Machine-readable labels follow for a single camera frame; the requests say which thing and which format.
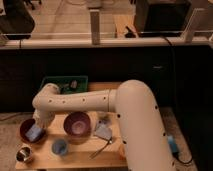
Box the grey vertical post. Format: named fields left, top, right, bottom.
left=90, top=9, right=100, bottom=45

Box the green plastic bin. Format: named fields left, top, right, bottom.
left=40, top=75, right=88, bottom=94

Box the grey blue cloth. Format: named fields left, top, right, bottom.
left=94, top=124, right=112, bottom=140

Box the blue sponge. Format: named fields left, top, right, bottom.
left=26, top=125, right=43, bottom=142

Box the black office chair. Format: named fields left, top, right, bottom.
left=0, top=0, right=35, bottom=40

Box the black box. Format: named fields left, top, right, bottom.
left=134, top=0, right=191, bottom=32

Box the small metal cup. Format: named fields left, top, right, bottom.
left=16, top=147, right=33, bottom=163

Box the blue cup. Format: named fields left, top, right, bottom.
left=51, top=139, right=68, bottom=156

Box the red bowl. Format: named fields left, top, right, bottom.
left=19, top=118, right=46, bottom=143

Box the purple bowl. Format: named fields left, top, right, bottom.
left=63, top=112, right=91, bottom=137

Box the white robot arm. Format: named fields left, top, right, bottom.
left=32, top=80, right=176, bottom=171

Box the white horizontal rail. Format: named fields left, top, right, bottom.
left=0, top=36, right=213, bottom=50

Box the black cable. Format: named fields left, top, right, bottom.
left=161, top=35, right=194, bottom=166

